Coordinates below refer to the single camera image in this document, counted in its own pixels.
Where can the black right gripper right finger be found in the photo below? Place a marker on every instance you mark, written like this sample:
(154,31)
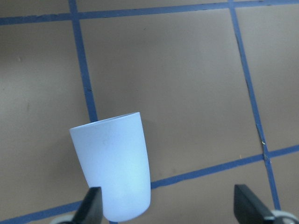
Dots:
(248,208)

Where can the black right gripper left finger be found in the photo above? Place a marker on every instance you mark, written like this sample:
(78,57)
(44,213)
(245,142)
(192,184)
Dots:
(90,210)

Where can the light blue plastic cup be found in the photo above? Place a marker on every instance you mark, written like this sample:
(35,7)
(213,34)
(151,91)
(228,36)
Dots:
(113,155)

